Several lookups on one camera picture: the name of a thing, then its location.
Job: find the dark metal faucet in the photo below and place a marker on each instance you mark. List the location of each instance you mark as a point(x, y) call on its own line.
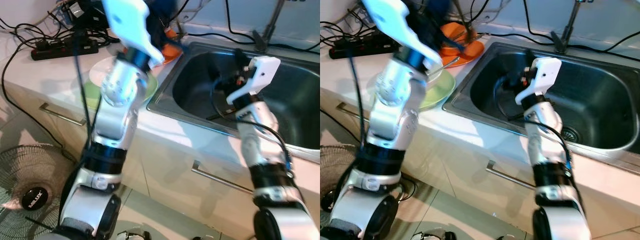
point(564, 41)
point(261, 42)

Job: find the white ribbed bowl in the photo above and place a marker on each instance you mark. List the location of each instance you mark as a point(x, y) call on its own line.
point(102, 70)

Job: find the black robot right foot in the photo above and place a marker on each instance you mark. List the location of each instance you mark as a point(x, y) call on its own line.
point(205, 238)

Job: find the stainless steel sink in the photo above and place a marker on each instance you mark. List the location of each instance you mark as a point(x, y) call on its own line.
point(590, 100)
point(200, 85)

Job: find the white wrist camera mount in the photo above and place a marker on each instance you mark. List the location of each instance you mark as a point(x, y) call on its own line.
point(262, 72)
point(545, 72)
point(127, 25)
point(395, 22)

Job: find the metal spoon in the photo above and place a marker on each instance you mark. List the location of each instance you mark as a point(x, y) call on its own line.
point(447, 62)

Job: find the orange bowl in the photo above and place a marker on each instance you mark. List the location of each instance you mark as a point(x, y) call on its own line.
point(452, 32)
point(171, 35)

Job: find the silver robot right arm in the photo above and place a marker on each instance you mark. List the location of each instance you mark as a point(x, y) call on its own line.
point(547, 150)
point(260, 145)

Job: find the white kitchen counter cabinet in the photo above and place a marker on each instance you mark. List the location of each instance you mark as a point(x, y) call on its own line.
point(460, 165)
point(165, 165)

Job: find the black robot left foot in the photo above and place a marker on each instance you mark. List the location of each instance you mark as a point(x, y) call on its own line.
point(132, 235)
point(432, 235)

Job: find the black power strip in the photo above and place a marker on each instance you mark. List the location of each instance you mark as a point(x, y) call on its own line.
point(60, 50)
point(360, 46)

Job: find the green plate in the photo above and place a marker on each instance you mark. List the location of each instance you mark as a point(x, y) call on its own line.
point(440, 92)
point(149, 87)

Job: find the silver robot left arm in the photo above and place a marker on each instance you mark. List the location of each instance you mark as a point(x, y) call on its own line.
point(395, 120)
point(117, 120)

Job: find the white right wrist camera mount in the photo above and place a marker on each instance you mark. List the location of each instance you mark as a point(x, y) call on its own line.
point(545, 72)
point(262, 72)

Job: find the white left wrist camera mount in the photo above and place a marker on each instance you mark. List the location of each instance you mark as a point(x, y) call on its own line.
point(395, 22)
point(127, 25)

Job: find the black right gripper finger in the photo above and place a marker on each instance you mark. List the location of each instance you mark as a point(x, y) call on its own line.
point(241, 57)
point(531, 60)

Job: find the orange plate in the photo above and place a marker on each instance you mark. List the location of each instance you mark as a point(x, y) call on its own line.
point(467, 54)
point(172, 52)

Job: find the black adapter with white label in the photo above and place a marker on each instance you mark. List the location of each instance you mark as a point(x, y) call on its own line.
point(82, 15)

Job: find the black robot foot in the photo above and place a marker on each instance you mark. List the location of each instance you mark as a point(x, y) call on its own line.
point(132, 235)
point(205, 238)
point(432, 235)

